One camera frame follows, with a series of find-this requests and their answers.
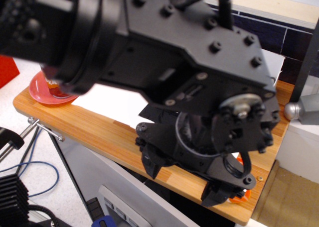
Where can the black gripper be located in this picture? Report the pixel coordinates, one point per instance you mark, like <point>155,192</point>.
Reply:
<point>215,148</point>

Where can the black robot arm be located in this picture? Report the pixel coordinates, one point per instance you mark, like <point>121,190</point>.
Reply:
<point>180,55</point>

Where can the white appliance with buttons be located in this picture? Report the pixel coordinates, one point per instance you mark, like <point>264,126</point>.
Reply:
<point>113,203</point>

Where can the wooden shelf board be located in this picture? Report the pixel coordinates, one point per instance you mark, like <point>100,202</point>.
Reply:
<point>116,141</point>

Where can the silver metal knob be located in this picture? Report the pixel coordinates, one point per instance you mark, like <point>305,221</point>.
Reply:
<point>292,111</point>

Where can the red plastic plate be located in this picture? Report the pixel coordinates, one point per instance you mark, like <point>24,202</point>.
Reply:
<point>39,91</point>

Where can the black heat sink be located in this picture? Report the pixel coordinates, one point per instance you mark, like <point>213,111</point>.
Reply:
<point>13,202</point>

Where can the metal clamp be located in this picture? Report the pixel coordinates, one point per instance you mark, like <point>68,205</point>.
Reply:
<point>16,141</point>

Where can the red box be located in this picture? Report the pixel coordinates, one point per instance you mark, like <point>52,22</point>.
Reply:
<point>8,70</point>

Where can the blue clamp handle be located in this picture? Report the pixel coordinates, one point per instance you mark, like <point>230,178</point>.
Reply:
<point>106,221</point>

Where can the black vertical post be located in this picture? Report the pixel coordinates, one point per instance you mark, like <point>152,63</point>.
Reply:
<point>306,67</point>

